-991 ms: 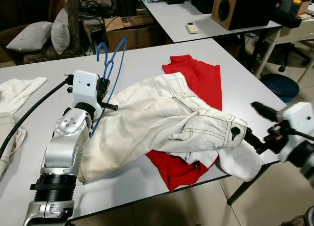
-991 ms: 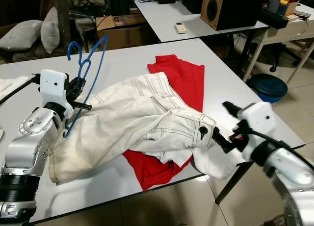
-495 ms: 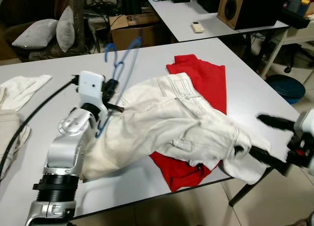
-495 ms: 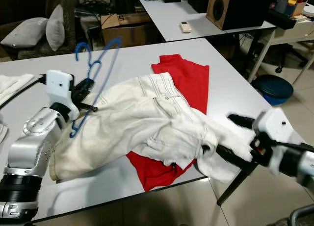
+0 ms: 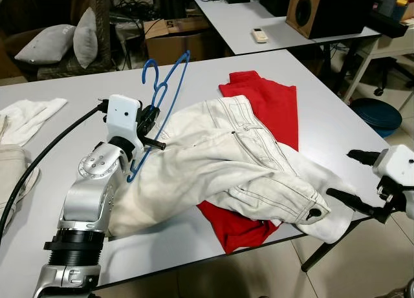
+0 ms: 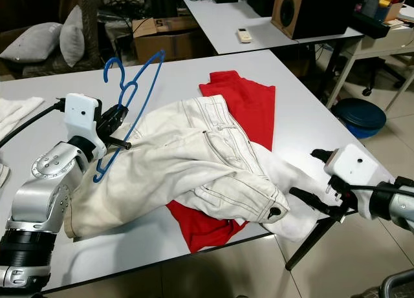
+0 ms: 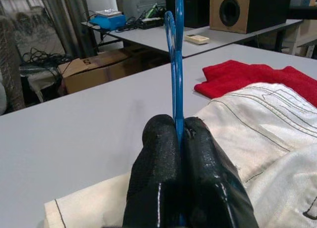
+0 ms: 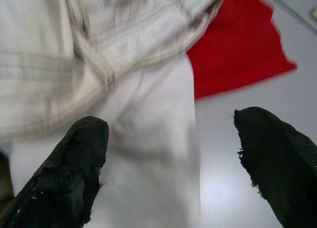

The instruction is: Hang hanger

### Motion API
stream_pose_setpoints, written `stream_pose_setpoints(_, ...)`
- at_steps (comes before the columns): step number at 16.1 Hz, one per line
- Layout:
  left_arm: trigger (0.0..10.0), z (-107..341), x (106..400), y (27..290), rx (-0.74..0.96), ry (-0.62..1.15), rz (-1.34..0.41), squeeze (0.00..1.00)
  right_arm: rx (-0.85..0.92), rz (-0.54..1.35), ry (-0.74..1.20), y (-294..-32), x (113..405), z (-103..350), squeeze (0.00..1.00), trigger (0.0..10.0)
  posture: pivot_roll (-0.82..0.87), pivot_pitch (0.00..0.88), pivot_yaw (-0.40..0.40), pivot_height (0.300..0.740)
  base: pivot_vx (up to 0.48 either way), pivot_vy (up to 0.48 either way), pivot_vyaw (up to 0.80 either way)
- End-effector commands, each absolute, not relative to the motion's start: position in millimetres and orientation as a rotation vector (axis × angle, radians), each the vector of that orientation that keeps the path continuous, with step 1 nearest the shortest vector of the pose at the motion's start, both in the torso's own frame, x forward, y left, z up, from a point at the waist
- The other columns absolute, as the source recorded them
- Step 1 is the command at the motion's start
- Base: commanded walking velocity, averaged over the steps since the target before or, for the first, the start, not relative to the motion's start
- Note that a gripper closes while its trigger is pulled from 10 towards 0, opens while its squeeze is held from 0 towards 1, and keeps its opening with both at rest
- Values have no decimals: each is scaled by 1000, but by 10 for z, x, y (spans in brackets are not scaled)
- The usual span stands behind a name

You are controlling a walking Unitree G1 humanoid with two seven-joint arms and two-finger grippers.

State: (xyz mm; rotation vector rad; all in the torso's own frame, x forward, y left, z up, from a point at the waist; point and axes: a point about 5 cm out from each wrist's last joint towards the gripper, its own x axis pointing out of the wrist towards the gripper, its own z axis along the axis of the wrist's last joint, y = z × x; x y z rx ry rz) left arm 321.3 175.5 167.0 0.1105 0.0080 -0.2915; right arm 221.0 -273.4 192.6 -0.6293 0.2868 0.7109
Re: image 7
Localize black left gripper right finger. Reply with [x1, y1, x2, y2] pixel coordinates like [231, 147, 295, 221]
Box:
[182, 116, 260, 228]

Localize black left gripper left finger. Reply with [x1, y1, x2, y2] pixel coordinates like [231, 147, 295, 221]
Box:
[123, 114, 183, 228]

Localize white jeans dark stitching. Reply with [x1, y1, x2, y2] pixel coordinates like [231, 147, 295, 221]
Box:
[44, 82, 317, 228]

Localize white work table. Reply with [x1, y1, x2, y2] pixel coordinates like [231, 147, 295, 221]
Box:
[0, 44, 317, 228]

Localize red cloth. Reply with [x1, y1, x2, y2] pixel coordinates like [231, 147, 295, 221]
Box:
[194, 59, 317, 99]

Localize open cardboard box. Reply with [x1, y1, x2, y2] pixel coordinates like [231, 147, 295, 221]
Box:
[57, 48, 149, 94]

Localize grey long table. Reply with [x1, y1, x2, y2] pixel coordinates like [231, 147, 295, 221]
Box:
[80, 18, 305, 59]

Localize beige remote control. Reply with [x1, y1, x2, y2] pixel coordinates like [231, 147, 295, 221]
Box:
[185, 33, 210, 45]

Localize blue plastic case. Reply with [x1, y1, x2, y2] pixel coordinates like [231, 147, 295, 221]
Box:
[89, 14, 127, 30]

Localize white flat device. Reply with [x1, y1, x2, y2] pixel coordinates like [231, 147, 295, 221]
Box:
[95, 8, 124, 16]

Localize tall black box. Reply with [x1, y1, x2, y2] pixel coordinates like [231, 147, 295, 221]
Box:
[164, 0, 211, 29]

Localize grey printer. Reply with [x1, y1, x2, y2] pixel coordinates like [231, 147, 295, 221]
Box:
[122, 0, 167, 15]

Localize brown speaker cabinet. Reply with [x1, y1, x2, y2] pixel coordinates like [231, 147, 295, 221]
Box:
[209, 0, 293, 35]

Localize beige curtain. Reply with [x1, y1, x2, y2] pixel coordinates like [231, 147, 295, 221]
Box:
[0, 0, 84, 63]

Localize black cable bundle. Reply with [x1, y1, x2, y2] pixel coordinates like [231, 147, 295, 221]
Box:
[115, 4, 167, 32]

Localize tangled black floor cables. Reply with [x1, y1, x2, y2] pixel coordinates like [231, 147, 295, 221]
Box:
[19, 46, 75, 73]

